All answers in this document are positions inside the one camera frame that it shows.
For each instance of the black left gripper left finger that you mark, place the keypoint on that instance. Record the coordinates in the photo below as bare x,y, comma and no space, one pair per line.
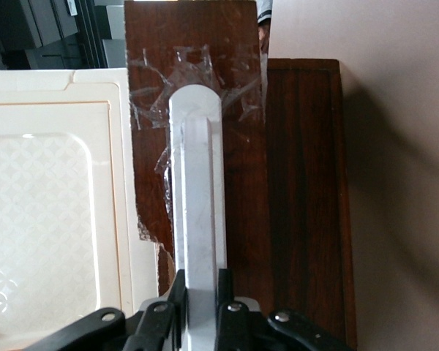
157,329

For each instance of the grey storage cabinet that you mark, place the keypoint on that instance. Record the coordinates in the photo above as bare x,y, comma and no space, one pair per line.
22,25

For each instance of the dark wooden board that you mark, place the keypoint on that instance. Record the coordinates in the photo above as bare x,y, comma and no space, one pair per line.
307,183

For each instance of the clear adhesive tape piece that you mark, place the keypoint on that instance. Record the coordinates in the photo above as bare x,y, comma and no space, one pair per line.
164,172
190,62

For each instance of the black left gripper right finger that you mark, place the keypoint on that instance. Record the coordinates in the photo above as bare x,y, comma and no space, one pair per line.
238,329

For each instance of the cream plastic drawer unit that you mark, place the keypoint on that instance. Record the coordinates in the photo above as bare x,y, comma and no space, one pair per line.
40,183

